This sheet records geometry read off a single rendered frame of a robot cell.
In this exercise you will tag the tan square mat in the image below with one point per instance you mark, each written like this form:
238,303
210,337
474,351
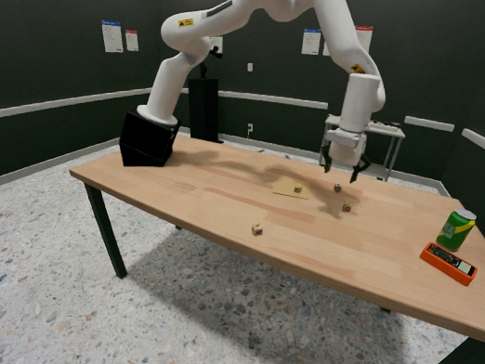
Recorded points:
286,186

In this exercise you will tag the green drink can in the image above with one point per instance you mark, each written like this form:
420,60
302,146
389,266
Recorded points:
456,229

